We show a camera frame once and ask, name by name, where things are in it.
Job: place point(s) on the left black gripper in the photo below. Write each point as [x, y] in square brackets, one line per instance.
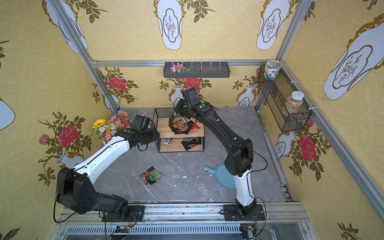
[151, 135]

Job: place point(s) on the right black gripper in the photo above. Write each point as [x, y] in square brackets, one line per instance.
[179, 111]

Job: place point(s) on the orange black tea bag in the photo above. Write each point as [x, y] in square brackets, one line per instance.
[180, 125]

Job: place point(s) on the black tea bag with barcode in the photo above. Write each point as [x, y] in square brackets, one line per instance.
[171, 119]

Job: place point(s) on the red black tea bag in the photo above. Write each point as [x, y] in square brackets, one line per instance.
[144, 177]

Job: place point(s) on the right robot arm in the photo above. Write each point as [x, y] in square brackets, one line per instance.
[240, 151]

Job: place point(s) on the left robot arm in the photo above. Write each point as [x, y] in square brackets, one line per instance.
[75, 189]

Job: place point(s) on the colourful flower bouquet in planter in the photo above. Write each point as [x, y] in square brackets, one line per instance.
[107, 129]

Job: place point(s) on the small pink flowers in tray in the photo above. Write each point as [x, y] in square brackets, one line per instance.
[179, 68]

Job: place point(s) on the light blue dustpan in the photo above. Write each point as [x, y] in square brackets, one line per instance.
[223, 177]

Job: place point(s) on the white green lidded jar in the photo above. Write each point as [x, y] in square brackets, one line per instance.
[272, 69]

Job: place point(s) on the small circuit board left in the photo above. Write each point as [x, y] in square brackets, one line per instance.
[123, 229]

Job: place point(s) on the small circuit board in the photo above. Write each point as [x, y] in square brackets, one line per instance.
[123, 229]
[247, 233]

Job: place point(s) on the clear jar with candies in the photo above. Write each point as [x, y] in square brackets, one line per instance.
[293, 103]

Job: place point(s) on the small circuit board right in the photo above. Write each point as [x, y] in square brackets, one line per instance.
[247, 233]

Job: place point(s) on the black wire two-tier shelf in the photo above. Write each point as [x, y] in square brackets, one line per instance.
[178, 134]

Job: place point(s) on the grey wall tray shelf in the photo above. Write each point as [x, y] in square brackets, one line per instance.
[200, 69]

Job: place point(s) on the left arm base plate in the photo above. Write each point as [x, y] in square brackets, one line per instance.
[134, 213]

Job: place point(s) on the black wire wall basket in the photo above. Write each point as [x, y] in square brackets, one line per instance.
[275, 94]

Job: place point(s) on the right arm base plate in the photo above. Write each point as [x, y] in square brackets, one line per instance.
[235, 213]

